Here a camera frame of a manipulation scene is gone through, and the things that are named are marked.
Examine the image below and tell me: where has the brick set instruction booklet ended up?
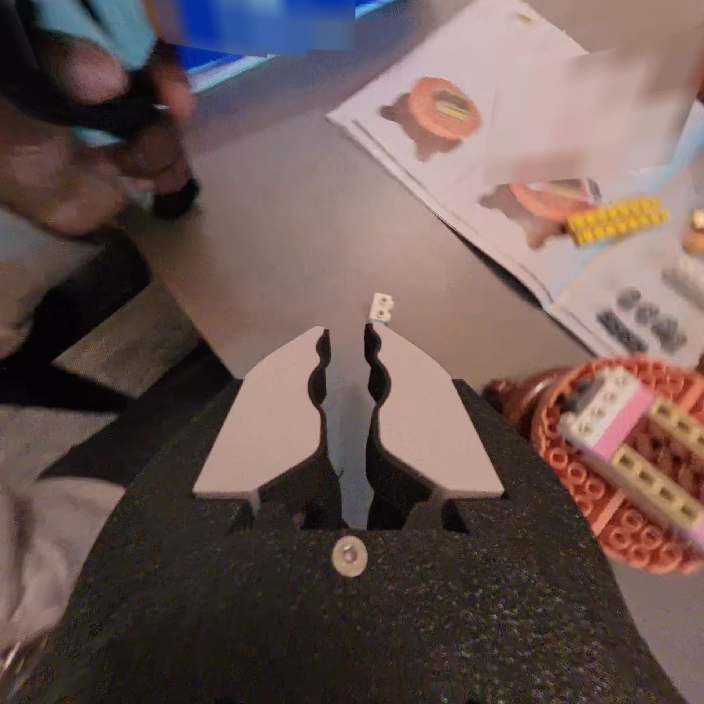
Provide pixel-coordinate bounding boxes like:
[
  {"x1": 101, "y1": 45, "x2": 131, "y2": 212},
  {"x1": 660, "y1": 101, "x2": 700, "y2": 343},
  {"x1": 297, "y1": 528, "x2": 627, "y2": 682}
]
[{"x1": 327, "y1": 0, "x2": 704, "y2": 369}]

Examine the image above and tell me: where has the person's left hand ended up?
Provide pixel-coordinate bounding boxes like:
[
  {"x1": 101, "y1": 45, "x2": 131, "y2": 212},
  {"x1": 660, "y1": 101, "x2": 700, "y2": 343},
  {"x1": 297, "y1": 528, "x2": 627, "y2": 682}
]
[{"x1": 0, "y1": 37, "x2": 199, "y2": 238}]

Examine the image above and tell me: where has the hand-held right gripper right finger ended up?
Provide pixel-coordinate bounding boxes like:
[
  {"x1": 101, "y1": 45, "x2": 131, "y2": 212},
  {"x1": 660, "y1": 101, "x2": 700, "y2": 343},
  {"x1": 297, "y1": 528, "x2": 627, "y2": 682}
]
[{"x1": 366, "y1": 323, "x2": 505, "y2": 505}]

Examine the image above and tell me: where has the brick flowerpot model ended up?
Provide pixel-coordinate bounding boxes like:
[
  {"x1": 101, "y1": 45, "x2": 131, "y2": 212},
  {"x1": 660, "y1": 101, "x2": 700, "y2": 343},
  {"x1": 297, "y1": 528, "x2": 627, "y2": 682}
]
[{"x1": 484, "y1": 358, "x2": 704, "y2": 575}]

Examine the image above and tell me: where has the blue plastic bin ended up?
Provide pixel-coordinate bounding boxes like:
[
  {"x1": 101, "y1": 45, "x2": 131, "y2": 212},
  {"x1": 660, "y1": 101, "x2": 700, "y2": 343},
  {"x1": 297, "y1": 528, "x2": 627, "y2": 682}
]
[{"x1": 176, "y1": 0, "x2": 399, "y2": 95}]

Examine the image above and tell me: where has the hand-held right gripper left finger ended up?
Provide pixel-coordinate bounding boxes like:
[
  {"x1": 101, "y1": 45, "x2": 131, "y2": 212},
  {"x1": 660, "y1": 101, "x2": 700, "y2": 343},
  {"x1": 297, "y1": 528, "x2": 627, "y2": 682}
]
[{"x1": 193, "y1": 327, "x2": 331, "y2": 503}]

